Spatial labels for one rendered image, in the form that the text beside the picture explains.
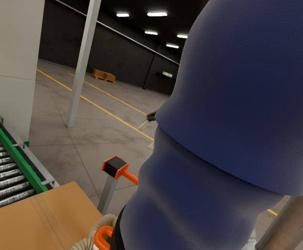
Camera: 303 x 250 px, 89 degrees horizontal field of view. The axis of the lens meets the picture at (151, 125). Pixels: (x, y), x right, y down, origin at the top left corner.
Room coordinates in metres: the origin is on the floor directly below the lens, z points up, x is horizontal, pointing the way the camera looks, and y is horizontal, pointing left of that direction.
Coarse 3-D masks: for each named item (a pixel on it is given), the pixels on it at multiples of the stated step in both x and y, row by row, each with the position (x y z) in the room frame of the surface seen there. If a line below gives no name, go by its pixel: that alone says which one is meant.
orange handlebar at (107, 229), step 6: (126, 174) 0.57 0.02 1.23; (132, 174) 0.58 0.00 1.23; (132, 180) 0.56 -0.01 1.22; (102, 228) 0.31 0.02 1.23; (108, 228) 0.32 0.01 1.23; (96, 234) 0.29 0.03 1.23; (102, 234) 0.30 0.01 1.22; (108, 234) 0.31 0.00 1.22; (96, 240) 0.28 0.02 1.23; (102, 240) 0.28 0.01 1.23; (96, 246) 0.27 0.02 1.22; (102, 246) 0.27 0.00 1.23; (108, 246) 0.27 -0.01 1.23
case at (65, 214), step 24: (48, 192) 0.58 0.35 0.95; (72, 192) 0.63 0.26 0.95; (0, 216) 0.41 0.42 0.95; (24, 216) 0.44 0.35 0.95; (48, 216) 0.47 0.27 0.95; (72, 216) 0.51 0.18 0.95; (96, 216) 0.55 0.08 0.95; (0, 240) 0.34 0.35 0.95; (24, 240) 0.37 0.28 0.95; (48, 240) 0.39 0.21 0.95; (72, 240) 0.42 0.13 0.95
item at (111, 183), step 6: (108, 174) 0.91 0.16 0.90; (108, 180) 0.91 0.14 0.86; (114, 180) 0.90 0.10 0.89; (108, 186) 0.90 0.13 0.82; (114, 186) 0.92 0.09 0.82; (102, 192) 0.91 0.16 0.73; (108, 192) 0.89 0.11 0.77; (102, 198) 0.91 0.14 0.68; (108, 198) 0.90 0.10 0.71; (102, 204) 0.90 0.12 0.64; (108, 204) 0.93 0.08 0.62; (102, 210) 0.89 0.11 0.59
